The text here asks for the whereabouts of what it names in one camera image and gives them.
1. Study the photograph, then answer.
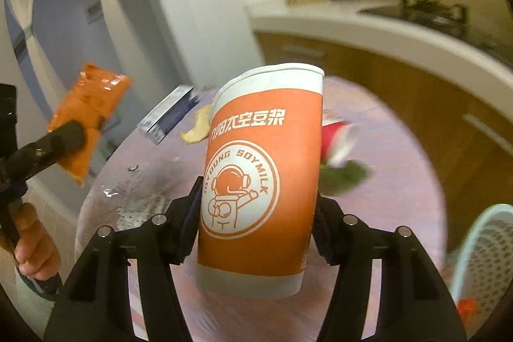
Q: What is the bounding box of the yellow fruit peel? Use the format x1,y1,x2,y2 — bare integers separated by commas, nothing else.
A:
179,104,213,144

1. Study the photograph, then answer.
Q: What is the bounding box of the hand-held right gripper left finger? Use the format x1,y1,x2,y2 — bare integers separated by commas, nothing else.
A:
43,176,205,342

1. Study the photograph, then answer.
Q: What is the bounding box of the green bok choy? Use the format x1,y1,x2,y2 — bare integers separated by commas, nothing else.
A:
319,160,371,194

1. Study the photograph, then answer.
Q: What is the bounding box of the wooden kitchen cabinet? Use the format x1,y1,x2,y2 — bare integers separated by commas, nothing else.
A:
254,31,513,230

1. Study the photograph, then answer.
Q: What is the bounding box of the dark blue carton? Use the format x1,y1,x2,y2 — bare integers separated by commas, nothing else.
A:
137,85,200,144

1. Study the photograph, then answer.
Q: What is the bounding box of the orange snack packet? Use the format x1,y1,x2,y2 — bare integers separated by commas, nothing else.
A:
47,63,133,186

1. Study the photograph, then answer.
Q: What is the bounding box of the pink tablecloth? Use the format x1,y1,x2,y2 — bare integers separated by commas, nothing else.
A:
74,75,447,342

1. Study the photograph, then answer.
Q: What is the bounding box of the person's left hand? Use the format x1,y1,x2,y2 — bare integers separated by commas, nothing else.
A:
0,202,61,282

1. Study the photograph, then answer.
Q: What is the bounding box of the white kitchen countertop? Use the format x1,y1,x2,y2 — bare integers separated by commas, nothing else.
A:
246,0,513,86

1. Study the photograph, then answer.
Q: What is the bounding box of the small orange wrapper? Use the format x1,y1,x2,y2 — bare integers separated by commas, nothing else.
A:
458,299,480,317

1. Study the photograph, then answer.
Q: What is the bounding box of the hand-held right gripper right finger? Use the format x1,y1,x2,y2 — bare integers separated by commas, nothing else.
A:
310,192,467,342

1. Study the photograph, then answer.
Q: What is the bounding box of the red and white wrapper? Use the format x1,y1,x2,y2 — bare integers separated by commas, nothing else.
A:
321,110,359,168

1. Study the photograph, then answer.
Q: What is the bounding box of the orange paper cup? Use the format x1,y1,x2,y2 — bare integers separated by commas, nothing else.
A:
196,63,324,300

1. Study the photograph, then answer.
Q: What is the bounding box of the light blue plastic basket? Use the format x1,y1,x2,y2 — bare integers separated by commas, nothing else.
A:
449,204,513,327

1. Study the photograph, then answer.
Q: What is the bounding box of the dark sink faucet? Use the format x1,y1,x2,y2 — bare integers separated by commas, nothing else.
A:
399,0,469,26

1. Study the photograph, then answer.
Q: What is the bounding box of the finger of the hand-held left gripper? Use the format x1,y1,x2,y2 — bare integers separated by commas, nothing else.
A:
0,120,87,182

